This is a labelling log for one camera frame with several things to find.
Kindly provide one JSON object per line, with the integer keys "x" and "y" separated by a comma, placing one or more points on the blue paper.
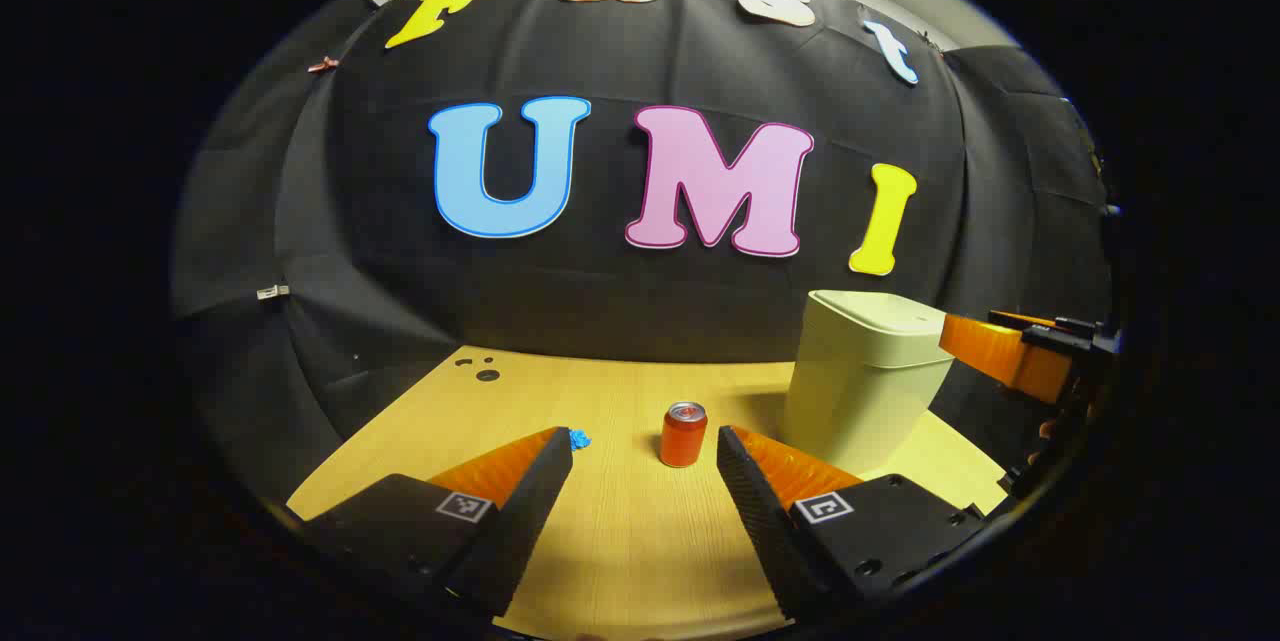
{"x": 579, "y": 439}

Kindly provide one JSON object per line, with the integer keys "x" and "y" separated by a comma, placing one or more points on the wooden desktop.
{"x": 640, "y": 541}

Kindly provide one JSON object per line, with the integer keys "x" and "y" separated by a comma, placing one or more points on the black backdrop cloth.
{"x": 620, "y": 301}

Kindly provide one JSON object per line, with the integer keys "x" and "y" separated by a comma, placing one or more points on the orange pop can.
{"x": 683, "y": 439}

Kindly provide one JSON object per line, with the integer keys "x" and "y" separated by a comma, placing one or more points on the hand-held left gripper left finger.
{"x": 535, "y": 491}

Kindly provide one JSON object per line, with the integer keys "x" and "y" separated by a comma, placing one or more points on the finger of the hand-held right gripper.
{"x": 1045, "y": 325}
{"x": 1005, "y": 356}

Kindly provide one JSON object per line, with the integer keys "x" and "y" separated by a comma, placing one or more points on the copper clip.
{"x": 322, "y": 65}

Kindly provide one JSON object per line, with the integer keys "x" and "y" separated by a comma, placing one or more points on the white metal clip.
{"x": 272, "y": 292}

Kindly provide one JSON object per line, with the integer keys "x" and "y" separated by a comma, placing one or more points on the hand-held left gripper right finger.
{"x": 750, "y": 501}

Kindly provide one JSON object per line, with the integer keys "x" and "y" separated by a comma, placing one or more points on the green desktop garbage bin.
{"x": 860, "y": 381}

